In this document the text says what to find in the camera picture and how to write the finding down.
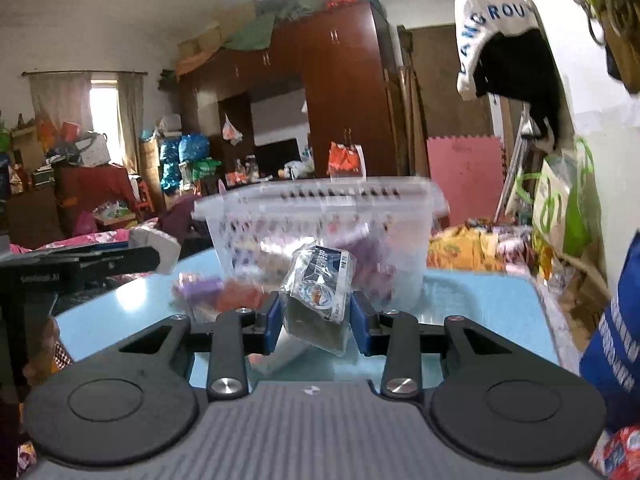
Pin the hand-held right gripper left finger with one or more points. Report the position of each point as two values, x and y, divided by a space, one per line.
271 325

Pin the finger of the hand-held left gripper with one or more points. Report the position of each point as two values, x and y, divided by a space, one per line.
75 252
125 262

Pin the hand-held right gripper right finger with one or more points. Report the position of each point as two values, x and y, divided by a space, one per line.
357 325

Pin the grey white box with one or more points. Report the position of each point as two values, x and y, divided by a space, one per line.
155 250

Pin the red round candy ball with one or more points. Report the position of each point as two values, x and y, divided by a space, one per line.
240 297

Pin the silver foil packet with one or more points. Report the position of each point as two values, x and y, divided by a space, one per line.
317 300

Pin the purple white long box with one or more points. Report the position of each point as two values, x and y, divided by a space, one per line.
200 287

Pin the white plastic basket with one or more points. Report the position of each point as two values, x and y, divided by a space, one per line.
260 210

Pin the person's left hand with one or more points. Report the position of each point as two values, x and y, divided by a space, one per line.
47 334

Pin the pink floral bedsheet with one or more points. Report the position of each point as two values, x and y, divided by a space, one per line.
75 241

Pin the red cloth covered furniture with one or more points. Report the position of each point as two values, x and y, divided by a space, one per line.
92 190

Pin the maroon clothing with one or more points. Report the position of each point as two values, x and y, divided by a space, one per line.
180 220

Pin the blue plastic bag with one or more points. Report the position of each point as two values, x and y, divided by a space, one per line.
169 150
170 177
192 147

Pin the white dotted gift bag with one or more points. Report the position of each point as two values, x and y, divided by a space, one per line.
95 150

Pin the stack of cardboard boxes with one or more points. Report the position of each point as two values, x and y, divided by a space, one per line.
150 160

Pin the yellow orange blanket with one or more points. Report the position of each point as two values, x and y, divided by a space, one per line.
460 250

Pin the window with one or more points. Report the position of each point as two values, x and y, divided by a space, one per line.
104 115

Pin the beige curtain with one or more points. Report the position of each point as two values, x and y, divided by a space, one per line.
130 115
60 100

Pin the red hanging bag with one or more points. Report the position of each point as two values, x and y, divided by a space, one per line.
345 160

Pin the white hanging plastic bag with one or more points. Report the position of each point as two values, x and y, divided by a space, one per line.
231 130

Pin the black television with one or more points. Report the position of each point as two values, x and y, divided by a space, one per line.
277 155

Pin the pink foam mat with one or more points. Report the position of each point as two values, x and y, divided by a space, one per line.
465 175

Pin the cardboard box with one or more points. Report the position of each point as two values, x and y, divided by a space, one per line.
237 17
195 47

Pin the brown wooden wardrobe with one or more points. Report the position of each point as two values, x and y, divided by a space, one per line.
340 90

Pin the green white shopping bag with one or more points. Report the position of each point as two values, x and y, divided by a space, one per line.
565 200

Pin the blue shopping bag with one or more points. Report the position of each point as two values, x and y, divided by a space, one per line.
615 340

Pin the brown wooden door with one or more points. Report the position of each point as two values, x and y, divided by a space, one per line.
450 80

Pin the green cloth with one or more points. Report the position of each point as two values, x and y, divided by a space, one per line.
260 25

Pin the red packet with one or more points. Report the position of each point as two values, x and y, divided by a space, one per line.
620 452

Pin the black garment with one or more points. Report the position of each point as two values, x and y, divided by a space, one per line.
520 75

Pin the white tote bag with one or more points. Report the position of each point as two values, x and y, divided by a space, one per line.
495 35

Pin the olive bag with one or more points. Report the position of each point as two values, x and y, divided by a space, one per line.
620 45

